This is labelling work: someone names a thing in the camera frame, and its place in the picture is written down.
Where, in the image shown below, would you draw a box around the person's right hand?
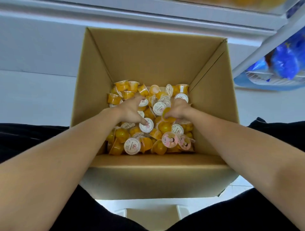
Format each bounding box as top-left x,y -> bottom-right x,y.
164,98 -> 194,122

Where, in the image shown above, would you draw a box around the person's left hand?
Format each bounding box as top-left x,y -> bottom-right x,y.
117,95 -> 149,126

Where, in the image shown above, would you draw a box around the yellow jelly cup pink lid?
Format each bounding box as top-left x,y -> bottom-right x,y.
161,107 -> 177,123

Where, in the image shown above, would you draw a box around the pile of yellow jelly cups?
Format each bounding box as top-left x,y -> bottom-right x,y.
105,80 -> 196,156

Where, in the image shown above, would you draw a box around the brown cardboard box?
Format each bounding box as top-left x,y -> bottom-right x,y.
70,27 -> 240,200

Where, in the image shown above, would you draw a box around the person's right forearm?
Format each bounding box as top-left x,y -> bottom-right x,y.
187,109 -> 305,231

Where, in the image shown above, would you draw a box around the person's left forearm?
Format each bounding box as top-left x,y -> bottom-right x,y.
0,108 -> 124,231

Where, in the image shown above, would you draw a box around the person's black trousers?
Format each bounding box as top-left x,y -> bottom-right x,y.
0,118 -> 305,231

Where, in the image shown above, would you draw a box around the blue snack bags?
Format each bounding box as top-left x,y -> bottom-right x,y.
247,36 -> 305,80

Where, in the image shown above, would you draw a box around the clear plastic bin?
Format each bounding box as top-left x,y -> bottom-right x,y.
179,0 -> 301,16

